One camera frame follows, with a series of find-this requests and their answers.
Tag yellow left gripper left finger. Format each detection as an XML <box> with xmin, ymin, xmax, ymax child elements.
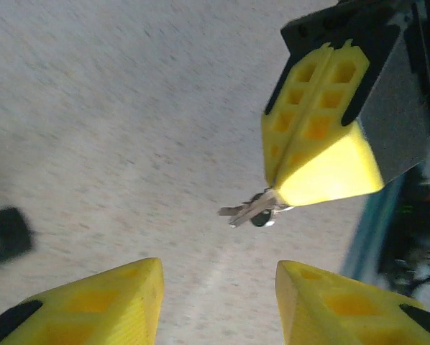
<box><xmin>0</xmin><ymin>257</ymin><xmax>165</xmax><ymax>345</ymax></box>

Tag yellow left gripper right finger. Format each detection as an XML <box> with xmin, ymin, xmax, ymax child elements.
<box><xmin>275</xmin><ymin>259</ymin><xmax>430</xmax><ymax>345</ymax></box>

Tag silver key bunch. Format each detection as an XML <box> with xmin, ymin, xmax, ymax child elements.
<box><xmin>217</xmin><ymin>188</ymin><xmax>296</xmax><ymax>229</ymax></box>

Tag dark grey box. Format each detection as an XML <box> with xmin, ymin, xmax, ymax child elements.
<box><xmin>0</xmin><ymin>206</ymin><xmax>35</xmax><ymax>262</ymax></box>

